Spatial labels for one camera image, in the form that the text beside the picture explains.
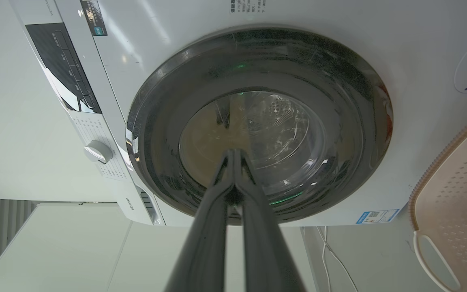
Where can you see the dark round washing machine door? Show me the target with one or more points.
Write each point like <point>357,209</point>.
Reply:
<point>339,101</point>

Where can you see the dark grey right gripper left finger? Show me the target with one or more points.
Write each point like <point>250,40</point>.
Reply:
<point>205,243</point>

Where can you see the beige perforated laundry basket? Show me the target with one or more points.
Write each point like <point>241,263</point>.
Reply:
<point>456,202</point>

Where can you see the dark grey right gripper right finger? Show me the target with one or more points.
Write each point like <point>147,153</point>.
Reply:
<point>264,247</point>

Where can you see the white front-load washing machine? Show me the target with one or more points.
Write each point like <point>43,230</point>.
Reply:
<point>399,40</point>

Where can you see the silver washing machine dial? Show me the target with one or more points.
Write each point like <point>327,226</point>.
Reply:
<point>98,151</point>

